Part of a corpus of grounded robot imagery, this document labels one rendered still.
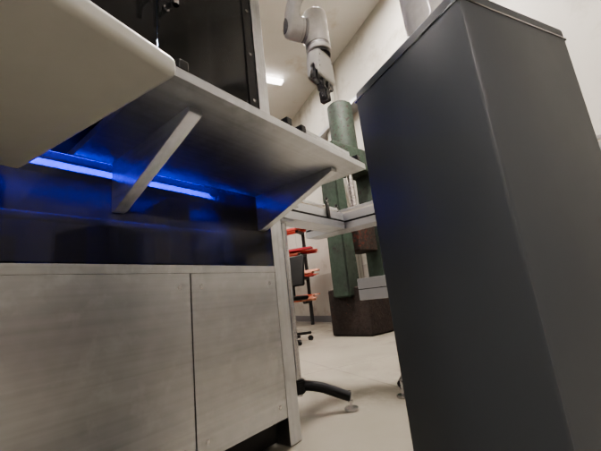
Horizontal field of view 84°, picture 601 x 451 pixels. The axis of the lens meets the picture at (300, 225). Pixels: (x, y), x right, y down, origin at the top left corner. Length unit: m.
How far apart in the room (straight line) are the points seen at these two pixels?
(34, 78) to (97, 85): 0.07
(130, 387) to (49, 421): 0.15
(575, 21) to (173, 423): 3.77
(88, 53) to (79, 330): 0.58
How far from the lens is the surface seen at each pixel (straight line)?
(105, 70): 0.52
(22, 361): 0.86
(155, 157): 0.79
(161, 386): 0.98
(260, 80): 1.56
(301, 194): 1.10
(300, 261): 4.07
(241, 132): 0.81
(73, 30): 0.48
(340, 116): 4.76
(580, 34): 3.76
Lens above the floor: 0.47
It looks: 12 degrees up
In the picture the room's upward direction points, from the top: 6 degrees counter-clockwise
